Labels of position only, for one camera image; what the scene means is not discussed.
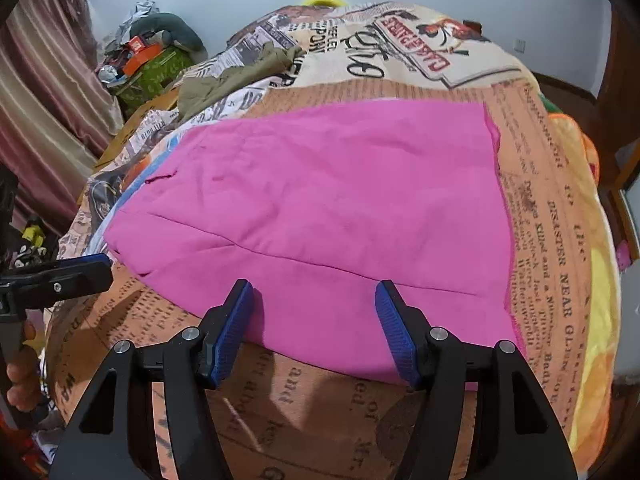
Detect orange yellow fleece blanket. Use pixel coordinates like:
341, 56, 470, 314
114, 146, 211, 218
540, 100, 619, 480

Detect newspaper printed blanket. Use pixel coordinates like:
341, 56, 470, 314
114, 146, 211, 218
42, 2, 617, 480

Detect brown wooden door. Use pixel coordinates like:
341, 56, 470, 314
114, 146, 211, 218
606, 4, 640, 112

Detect grey plush toy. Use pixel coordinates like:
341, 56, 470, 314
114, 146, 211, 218
132, 11, 209, 64

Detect pile of clutter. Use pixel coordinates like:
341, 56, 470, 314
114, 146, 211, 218
97, 2, 166, 96

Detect white wardrobe with pink hearts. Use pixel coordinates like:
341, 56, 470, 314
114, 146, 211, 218
612, 140, 640, 267

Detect green patterned bag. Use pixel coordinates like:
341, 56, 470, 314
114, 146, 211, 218
112, 45, 196, 119

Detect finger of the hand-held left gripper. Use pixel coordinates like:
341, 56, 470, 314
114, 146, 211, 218
10, 253, 114, 311

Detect wooden lap desk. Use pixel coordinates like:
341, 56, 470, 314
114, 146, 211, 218
92, 87, 184, 174

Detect yellow black object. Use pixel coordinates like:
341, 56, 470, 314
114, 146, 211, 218
20, 215, 49, 261

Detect olive green garment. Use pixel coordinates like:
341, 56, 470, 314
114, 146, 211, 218
177, 42, 304, 121

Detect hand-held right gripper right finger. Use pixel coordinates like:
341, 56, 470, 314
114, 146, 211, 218
375, 280, 577, 480

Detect orange box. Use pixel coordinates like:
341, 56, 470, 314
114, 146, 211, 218
122, 42, 164, 76

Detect person's left hand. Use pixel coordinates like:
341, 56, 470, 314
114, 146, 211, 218
6, 321, 44, 413

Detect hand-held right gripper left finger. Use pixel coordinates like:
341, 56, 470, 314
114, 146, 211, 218
50, 279, 255, 480

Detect striped curtain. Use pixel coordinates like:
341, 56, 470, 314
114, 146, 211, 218
0, 0, 126, 237

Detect pink pants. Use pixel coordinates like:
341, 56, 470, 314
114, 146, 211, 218
105, 99, 527, 392

